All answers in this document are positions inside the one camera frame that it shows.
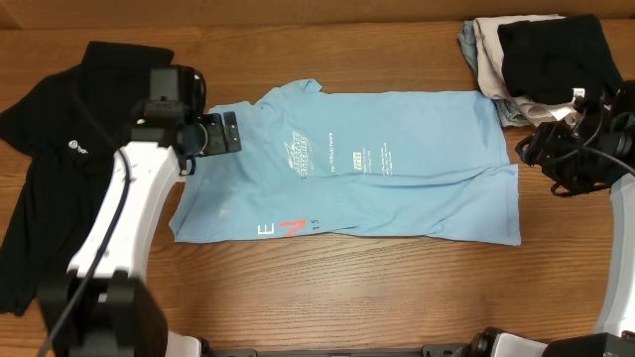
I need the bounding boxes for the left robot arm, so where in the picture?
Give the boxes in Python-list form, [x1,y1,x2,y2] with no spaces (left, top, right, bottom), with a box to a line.
[37,64,241,356]

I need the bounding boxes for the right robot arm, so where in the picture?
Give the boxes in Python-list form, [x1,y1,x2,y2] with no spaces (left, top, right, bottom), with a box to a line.
[422,80,634,357]

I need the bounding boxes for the black polo shirt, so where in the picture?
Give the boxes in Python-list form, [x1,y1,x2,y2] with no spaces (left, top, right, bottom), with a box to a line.
[1,42,174,316]

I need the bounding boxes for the folded blue denim garment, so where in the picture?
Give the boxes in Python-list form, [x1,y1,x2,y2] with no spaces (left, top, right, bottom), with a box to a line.
[457,21,530,127]

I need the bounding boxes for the folded black garment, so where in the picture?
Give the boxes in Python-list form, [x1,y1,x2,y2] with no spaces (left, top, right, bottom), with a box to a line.
[497,15,623,105]

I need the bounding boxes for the light blue printed t-shirt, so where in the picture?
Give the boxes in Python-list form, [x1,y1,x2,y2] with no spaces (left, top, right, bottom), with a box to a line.
[170,79,521,246]

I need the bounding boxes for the folded beige garment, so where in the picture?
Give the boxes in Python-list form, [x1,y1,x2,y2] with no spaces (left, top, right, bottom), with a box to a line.
[472,14,577,127]

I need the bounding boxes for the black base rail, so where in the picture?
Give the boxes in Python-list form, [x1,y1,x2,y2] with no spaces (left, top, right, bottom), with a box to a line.
[201,343,470,357]

